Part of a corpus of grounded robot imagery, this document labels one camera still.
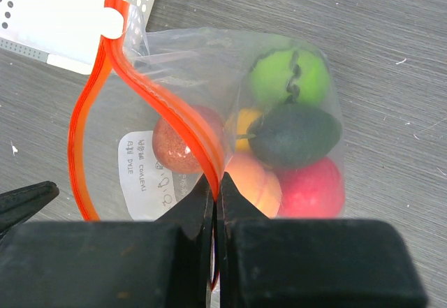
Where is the brown kiwi fruit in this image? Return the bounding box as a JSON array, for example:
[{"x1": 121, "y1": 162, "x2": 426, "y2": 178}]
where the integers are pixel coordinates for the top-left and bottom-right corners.
[{"x1": 152, "y1": 105, "x2": 224, "y2": 174}]

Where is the white perforated plastic basket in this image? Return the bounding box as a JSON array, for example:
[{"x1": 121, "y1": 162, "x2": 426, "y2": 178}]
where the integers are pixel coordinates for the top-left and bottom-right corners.
[{"x1": 1, "y1": 0, "x2": 155, "y2": 75}]

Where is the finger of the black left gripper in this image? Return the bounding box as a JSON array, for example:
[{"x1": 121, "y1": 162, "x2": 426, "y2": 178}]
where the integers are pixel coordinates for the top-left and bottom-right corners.
[{"x1": 0, "y1": 181, "x2": 59, "y2": 238}]

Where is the red apple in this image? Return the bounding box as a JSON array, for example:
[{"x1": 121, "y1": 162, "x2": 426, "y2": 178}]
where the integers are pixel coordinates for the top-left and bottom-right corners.
[{"x1": 277, "y1": 157, "x2": 345, "y2": 218}]

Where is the yellow lemon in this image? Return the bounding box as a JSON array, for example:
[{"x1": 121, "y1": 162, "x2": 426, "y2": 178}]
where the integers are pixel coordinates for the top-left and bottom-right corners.
[{"x1": 223, "y1": 108, "x2": 262, "y2": 154}]

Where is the green striped ball fruit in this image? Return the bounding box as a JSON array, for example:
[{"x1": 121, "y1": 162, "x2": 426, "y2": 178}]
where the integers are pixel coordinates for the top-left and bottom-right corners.
[{"x1": 249, "y1": 47, "x2": 330, "y2": 107}]

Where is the clear orange zip bag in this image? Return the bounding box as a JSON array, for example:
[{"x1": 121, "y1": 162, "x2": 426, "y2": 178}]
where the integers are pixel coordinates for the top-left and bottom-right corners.
[{"x1": 68, "y1": 0, "x2": 346, "y2": 291}]

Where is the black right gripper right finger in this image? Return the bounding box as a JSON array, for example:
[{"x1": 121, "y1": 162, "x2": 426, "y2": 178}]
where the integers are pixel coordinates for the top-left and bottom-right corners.
[{"x1": 216, "y1": 175, "x2": 429, "y2": 307}]

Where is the dark green avocado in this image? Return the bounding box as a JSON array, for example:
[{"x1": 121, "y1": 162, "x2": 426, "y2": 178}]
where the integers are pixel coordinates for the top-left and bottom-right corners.
[{"x1": 246, "y1": 103, "x2": 342, "y2": 170}]

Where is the peach fruit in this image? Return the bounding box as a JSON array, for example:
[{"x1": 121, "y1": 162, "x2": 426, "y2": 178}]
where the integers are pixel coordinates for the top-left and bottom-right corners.
[{"x1": 226, "y1": 152, "x2": 282, "y2": 218}]

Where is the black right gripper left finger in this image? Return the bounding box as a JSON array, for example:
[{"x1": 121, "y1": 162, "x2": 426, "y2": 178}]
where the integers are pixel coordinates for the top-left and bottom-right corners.
[{"x1": 1, "y1": 177, "x2": 214, "y2": 307}]

